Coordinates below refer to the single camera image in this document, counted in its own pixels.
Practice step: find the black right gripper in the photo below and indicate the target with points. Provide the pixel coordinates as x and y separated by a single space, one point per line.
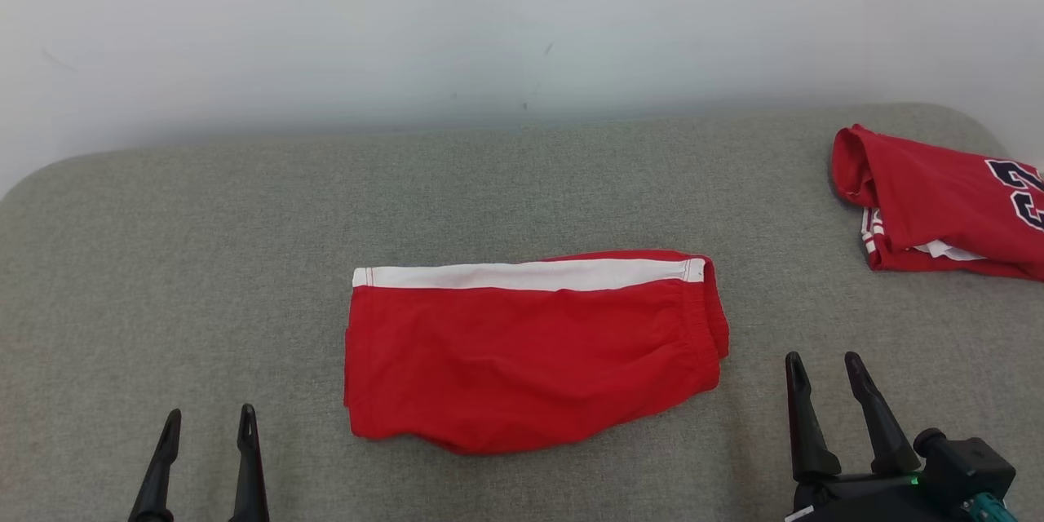
873 502

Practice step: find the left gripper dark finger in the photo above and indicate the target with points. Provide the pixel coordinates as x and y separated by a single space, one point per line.
249 473
159 473

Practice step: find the red jersey with white sleeves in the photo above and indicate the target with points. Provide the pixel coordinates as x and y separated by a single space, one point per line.
930 196

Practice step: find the red shirt with white print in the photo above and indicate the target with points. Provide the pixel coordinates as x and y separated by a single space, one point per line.
530 359

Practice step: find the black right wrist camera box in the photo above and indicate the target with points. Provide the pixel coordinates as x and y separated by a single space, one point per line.
971 465

